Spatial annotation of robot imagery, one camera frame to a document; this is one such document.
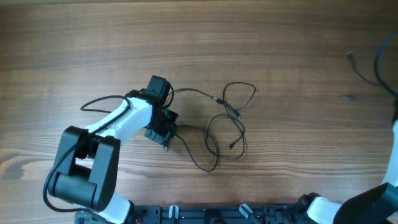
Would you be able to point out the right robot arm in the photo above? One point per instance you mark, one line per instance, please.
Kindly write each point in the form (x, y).
(373, 206)

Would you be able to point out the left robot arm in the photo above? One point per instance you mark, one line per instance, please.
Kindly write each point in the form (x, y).
(86, 165)

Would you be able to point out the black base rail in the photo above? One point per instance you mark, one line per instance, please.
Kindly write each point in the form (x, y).
(268, 214)

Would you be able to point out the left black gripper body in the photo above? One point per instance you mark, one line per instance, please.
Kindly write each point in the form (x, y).
(160, 137)

